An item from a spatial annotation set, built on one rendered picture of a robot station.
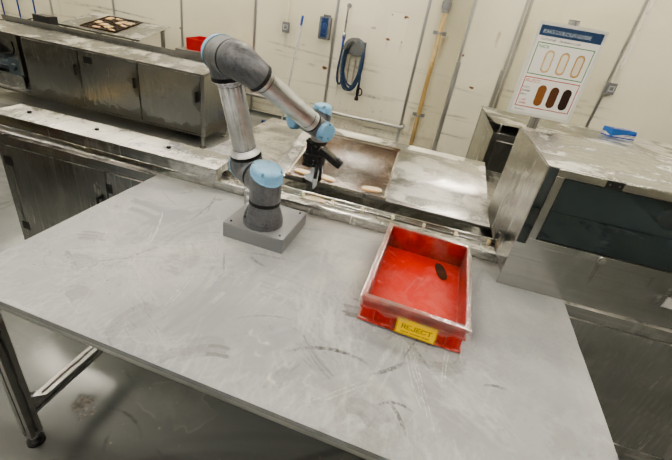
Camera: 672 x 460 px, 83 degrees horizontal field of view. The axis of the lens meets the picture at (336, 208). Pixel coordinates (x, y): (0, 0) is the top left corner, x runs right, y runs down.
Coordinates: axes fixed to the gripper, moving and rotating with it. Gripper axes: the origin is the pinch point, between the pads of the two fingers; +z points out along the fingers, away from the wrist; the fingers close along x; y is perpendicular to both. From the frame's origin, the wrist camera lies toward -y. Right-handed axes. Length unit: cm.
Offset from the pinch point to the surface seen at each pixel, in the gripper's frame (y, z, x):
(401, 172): -35, 0, -37
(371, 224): -28.2, 8.3, 8.9
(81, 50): 327, 13, -205
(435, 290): -57, 11, 38
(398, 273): -43, 11, 34
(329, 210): -9.1, 7.0, 8.7
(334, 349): -30, 12, 76
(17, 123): 153, 4, 9
